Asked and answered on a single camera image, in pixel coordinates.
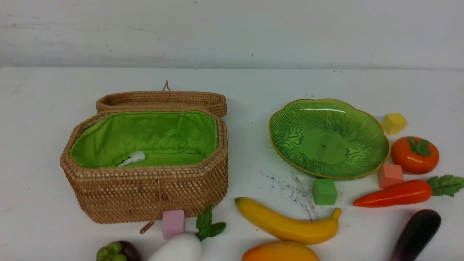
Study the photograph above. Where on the green foam cube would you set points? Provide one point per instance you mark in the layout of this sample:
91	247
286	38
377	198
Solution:
324	192

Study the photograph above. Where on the yellow foam cube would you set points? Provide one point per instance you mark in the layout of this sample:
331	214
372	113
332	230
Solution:
393	123

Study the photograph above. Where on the white toy radish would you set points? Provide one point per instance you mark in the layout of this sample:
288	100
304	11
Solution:
188	246

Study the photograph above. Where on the salmon foam cube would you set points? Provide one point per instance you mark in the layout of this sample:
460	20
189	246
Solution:
390	175

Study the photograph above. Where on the green ribbed glass plate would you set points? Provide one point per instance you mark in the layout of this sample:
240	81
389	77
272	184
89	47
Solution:
328	139

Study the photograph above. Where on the orange toy carrot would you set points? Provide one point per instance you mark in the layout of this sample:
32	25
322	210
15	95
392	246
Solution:
412	192

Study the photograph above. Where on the yellow toy banana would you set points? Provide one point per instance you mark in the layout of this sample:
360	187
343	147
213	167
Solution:
285	228

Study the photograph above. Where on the woven rattan basket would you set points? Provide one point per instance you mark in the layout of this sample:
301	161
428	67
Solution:
127	194

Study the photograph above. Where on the orange toy mango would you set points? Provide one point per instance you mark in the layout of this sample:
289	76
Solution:
280	251

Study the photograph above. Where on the green fabric basket liner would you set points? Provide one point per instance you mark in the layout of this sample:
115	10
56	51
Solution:
165	137

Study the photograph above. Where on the pink foam cube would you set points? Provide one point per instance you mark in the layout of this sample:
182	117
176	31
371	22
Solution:
173	223

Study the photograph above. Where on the orange toy persimmon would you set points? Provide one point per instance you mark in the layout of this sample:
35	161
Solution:
415	155

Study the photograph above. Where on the purple toy mangosteen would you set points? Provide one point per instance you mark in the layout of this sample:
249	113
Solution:
118	251

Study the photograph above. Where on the white drawstring tassel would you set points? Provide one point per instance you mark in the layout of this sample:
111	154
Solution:
136	156

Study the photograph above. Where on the purple toy eggplant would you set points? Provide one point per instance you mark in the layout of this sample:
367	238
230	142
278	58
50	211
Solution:
418	232

